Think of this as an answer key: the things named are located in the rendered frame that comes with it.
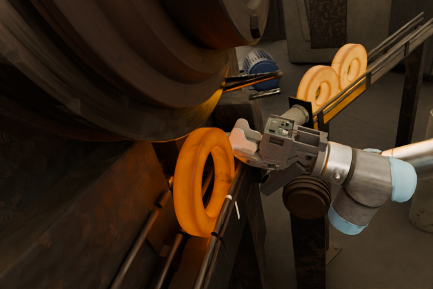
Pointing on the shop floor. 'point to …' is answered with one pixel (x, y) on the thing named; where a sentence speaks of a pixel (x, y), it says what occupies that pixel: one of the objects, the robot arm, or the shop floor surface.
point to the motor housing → (308, 227)
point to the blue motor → (263, 65)
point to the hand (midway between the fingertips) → (221, 139)
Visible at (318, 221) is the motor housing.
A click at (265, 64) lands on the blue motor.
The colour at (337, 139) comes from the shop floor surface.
